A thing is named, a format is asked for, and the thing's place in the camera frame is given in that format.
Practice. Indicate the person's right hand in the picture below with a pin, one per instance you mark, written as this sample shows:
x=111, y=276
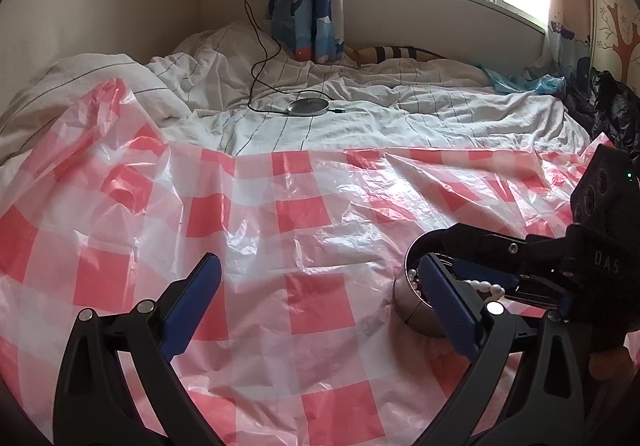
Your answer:
x=602, y=362

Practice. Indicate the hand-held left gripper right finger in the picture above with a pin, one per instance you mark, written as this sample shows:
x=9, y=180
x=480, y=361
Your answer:
x=450, y=306

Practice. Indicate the round grey disc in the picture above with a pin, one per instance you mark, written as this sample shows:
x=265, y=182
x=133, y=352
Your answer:
x=307, y=107

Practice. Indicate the blue plastic bag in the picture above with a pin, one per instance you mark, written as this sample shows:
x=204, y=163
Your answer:
x=530, y=85

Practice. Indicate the red white checkered plastic sheet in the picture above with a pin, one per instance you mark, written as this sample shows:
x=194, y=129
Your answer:
x=310, y=246

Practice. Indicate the tree wall sticker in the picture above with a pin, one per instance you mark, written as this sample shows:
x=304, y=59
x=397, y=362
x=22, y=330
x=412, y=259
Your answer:
x=622, y=41

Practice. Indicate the striped cloth item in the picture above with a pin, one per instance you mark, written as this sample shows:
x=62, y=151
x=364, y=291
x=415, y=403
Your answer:
x=395, y=51

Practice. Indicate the round metal tin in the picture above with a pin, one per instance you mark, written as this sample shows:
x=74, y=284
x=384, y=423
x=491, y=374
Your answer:
x=415, y=311

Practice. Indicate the pale cartoon print curtain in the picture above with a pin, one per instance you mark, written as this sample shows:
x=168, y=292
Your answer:
x=567, y=26

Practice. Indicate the white striped duvet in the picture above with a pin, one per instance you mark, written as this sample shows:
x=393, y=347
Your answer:
x=400, y=111

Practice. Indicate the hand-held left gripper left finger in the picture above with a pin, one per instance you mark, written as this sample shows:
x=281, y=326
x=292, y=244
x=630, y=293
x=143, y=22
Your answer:
x=195, y=306

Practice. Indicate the black puffer jacket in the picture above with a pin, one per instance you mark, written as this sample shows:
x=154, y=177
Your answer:
x=610, y=106

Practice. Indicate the person's right forearm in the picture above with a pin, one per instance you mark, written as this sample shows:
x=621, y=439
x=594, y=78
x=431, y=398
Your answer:
x=610, y=411

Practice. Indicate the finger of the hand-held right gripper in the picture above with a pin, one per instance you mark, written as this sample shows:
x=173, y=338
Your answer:
x=500, y=246
x=500, y=278

